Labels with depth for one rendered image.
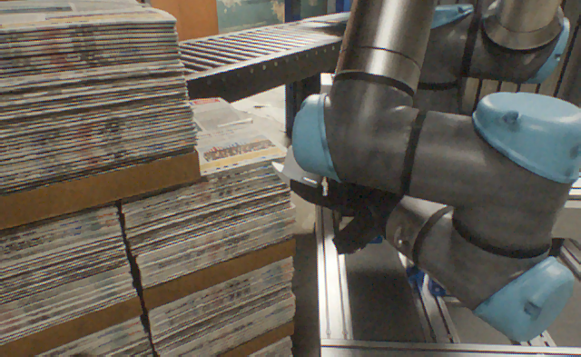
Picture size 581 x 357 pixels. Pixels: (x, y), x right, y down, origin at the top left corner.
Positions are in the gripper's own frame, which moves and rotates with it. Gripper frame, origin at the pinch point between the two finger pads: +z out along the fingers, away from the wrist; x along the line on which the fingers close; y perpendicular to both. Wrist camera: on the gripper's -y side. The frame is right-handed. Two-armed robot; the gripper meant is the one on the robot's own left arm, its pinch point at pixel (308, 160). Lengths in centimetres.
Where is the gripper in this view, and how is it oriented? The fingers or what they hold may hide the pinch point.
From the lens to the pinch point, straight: 58.6
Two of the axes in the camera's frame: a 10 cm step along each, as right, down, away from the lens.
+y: 0.0, -8.9, -4.6
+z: -5.1, -4.0, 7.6
